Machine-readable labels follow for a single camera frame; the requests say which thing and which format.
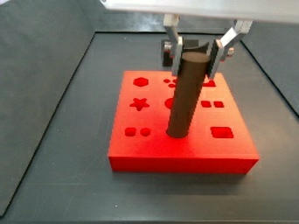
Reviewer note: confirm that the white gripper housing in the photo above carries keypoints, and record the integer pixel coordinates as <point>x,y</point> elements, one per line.
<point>282,11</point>

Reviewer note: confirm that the dark brown oval peg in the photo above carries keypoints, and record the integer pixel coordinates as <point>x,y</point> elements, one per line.
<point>187,91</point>

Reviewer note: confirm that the red shape-sorter block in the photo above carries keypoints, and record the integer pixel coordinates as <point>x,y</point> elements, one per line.
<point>191,134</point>

